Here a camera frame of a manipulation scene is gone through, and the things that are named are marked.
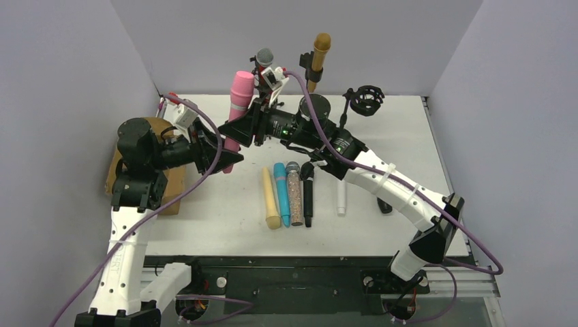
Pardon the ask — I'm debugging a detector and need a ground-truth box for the pink microphone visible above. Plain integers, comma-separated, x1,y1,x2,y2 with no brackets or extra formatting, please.
222,70,256,175

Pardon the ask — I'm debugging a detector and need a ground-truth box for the blue microphone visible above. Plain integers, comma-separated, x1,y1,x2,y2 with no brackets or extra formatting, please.
273,162,290,228

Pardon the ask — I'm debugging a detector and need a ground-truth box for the brown cardboard box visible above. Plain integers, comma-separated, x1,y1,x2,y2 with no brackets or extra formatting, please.
105,117,185,211

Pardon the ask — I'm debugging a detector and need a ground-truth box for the silver glitter microphone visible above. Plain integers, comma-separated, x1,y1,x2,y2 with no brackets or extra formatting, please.
286,161,304,226

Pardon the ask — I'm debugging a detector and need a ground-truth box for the black microphone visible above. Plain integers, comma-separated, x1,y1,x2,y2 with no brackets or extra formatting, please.
300,162,314,228
377,198,393,215

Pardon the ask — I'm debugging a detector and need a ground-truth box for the red glitter microphone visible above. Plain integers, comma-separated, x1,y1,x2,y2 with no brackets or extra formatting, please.
256,48,274,68

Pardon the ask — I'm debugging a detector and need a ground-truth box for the black clip microphone stand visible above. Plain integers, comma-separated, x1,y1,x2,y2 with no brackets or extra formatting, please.
299,50,326,93

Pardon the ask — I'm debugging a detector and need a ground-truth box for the cream microphone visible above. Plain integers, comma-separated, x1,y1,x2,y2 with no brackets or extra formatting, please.
261,167,282,230

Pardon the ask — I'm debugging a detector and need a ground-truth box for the white microphone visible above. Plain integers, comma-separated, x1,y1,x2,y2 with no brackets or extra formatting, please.
336,180,347,217

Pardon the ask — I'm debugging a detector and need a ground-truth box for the gold microphone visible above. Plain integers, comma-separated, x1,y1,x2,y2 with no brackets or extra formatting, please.
307,33,331,93

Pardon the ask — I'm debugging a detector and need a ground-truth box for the black round-base shock-mount stand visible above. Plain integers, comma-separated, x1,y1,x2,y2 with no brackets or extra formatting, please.
339,85,385,129

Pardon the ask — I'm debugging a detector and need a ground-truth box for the black tripod shock-mount stand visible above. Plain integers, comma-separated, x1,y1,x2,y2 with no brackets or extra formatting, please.
249,55,270,97

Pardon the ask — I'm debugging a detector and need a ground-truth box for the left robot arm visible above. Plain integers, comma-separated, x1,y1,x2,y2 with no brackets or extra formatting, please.
74,118,243,326

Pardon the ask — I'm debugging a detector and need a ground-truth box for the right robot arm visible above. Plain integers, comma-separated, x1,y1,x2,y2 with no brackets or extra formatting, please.
219,93,463,281

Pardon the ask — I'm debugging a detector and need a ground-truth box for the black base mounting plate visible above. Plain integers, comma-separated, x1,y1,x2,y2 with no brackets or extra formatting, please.
144,255,429,315

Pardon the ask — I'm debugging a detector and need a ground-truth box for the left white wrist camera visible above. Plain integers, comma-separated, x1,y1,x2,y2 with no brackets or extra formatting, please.
162,99,198,140

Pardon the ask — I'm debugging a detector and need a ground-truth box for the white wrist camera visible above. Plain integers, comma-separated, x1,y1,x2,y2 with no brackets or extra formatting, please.
260,67,289,106
162,99,198,140

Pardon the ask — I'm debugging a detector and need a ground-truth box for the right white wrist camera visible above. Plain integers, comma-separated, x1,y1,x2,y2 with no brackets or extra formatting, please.
260,67,289,106

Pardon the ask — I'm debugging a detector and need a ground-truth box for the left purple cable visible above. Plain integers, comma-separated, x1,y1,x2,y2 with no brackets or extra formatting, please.
48,93,256,327

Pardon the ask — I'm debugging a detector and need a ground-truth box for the aluminium frame rail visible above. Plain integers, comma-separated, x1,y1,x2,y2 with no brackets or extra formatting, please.
92,266,501,300

